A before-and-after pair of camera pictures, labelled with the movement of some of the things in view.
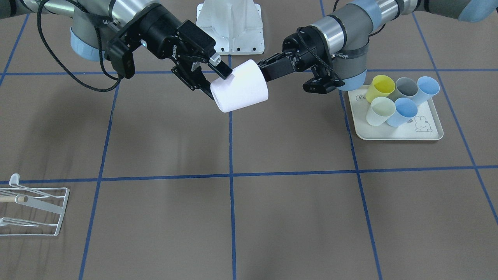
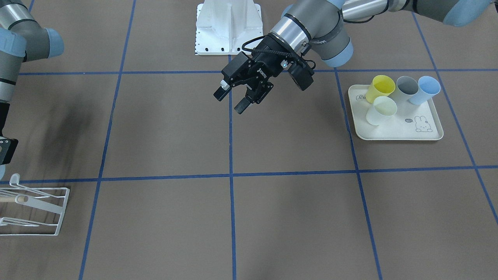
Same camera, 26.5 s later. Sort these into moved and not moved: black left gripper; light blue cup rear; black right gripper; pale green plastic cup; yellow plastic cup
Moved: black right gripper; black left gripper
Not moved: yellow plastic cup; pale green plastic cup; light blue cup rear
